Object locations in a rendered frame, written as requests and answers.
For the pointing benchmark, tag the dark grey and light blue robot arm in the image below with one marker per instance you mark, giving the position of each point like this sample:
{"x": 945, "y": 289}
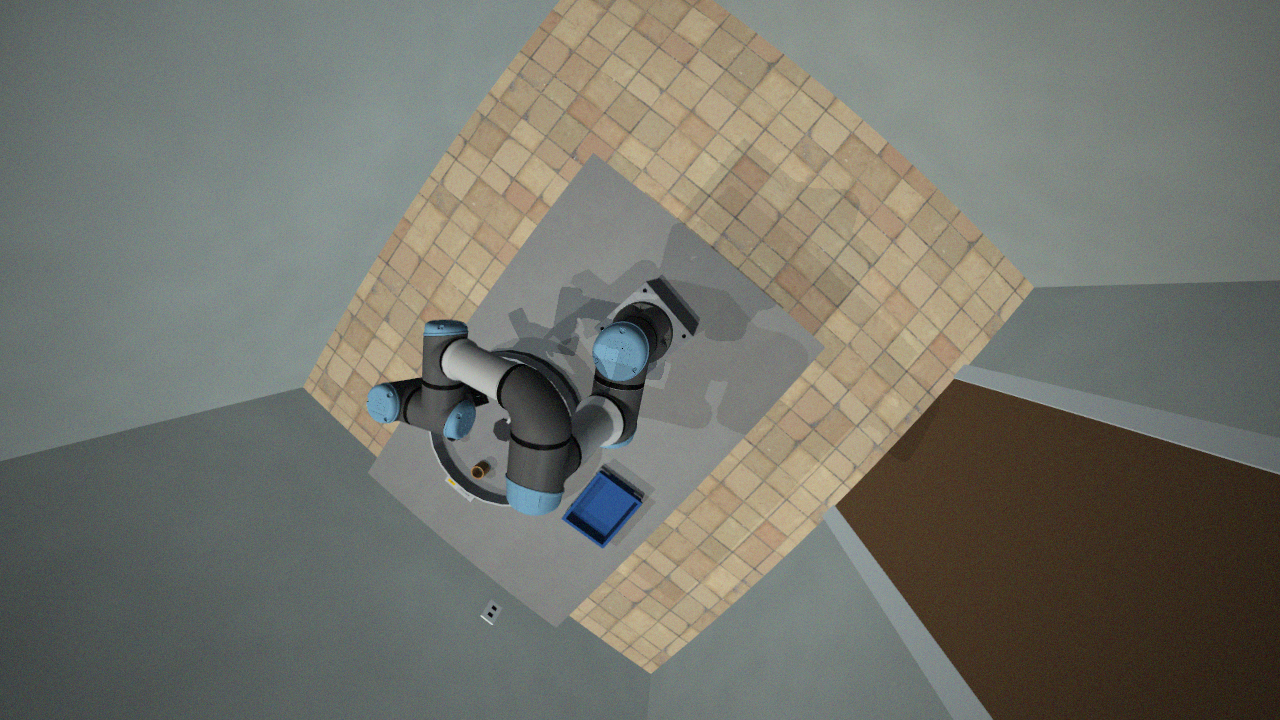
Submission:
{"x": 540, "y": 458}

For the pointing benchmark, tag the blue plastic crate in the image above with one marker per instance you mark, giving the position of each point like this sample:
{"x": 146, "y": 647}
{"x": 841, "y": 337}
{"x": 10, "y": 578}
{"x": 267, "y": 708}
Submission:
{"x": 603, "y": 510}

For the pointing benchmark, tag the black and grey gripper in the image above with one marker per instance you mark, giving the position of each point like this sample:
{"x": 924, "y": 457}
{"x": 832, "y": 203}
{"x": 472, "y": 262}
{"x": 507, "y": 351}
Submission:
{"x": 469, "y": 394}

